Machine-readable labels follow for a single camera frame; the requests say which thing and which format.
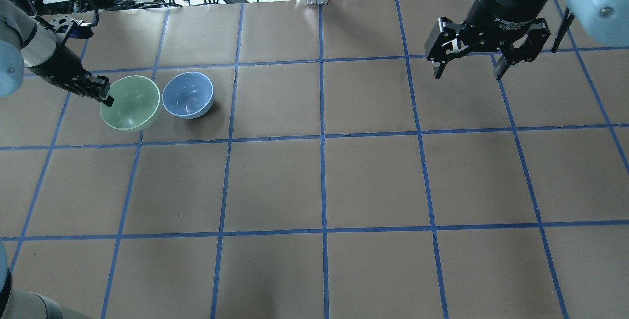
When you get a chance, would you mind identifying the blue bowl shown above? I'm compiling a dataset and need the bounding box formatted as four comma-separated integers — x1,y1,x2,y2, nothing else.
162,72,214,119

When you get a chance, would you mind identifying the green bowl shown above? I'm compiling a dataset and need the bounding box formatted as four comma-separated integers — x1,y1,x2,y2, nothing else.
99,75,163,132

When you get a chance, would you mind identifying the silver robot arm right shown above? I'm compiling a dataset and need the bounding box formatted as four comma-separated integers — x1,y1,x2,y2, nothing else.
425,0,629,79

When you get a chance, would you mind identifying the brown paper table mat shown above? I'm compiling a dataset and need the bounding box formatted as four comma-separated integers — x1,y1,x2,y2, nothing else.
1,0,629,319

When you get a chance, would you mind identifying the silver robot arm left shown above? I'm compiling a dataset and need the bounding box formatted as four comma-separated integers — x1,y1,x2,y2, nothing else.
0,0,114,107

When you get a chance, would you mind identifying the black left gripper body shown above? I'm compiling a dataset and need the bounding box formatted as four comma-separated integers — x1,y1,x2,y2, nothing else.
29,39,110,99

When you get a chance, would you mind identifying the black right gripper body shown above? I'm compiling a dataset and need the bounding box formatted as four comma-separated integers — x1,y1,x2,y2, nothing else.
425,0,550,64

